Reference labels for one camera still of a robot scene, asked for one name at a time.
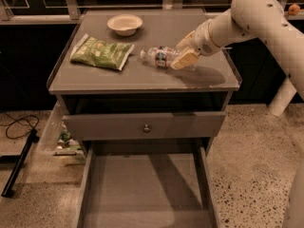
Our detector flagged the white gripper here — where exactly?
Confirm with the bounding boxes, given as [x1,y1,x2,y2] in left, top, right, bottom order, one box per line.
[171,20,221,69]

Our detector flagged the clear plastic water bottle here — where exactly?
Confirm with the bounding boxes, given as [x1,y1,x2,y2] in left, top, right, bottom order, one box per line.
[140,47,182,68]

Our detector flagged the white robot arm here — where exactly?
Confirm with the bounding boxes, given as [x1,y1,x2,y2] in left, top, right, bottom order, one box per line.
[178,0,304,228]

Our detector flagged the grey drawer cabinet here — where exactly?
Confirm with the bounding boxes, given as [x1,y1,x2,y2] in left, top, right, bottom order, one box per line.
[47,9,241,148]

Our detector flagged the grey top drawer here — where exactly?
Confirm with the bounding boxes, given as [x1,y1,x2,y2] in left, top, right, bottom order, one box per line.
[63,111,225,141]

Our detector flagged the grey open middle drawer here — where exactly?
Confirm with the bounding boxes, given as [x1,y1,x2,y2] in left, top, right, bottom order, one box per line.
[72,141,220,228]

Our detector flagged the white paper bowl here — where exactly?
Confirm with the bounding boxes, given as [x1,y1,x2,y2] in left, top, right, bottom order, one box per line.
[107,14,143,37]

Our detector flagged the green chip bag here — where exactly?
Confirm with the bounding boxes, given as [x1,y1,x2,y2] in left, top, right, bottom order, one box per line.
[69,34,135,71]

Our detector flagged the white pole leg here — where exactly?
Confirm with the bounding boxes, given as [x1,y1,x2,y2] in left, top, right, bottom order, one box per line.
[269,78,296,116]

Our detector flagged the small orange object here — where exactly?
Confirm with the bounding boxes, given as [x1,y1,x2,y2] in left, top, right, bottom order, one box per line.
[288,4,300,15]

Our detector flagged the clear plastic storage bin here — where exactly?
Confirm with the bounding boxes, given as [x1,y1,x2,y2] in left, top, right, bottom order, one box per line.
[37,103,86,157]

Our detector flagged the black metal floor bar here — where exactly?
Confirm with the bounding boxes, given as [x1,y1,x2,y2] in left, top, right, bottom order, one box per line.
[1,128,39,198]

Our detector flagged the metal railing frame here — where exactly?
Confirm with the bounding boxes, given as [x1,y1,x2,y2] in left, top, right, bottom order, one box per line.
[0,0,304,26]

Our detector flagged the black cable on floor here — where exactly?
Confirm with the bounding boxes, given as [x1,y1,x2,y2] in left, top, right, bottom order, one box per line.
[0,111,41,141]

